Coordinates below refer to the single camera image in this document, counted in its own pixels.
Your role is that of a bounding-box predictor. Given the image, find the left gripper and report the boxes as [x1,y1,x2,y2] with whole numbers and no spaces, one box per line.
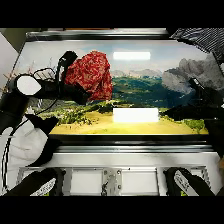
[67,82,92,105]

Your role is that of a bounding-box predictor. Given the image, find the red patterned garment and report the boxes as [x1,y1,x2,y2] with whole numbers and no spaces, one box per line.
[62,50,114,103]

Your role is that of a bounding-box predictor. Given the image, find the striped garment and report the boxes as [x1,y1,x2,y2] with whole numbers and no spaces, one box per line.
[170,28,224,65]

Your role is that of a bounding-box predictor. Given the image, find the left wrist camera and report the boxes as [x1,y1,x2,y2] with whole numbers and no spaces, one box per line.
[57,50,79,83]

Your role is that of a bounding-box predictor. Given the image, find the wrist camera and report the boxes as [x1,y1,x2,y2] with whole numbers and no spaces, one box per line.
[57,50,79,83]
[187,77,206,98]

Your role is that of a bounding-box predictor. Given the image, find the black cable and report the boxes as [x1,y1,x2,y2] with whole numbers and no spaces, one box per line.
[32,67,58,82]

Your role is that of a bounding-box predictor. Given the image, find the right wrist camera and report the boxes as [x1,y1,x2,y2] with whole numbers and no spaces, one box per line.
[187,77,206,98]

